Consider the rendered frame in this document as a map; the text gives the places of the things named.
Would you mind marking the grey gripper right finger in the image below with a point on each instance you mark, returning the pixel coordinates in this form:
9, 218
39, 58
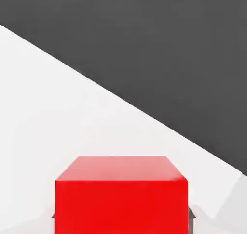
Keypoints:
198, 225

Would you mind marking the small red cube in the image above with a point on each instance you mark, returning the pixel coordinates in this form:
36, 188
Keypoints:
121, 205

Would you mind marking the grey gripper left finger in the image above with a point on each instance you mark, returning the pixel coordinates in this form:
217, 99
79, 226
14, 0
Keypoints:
41, 226

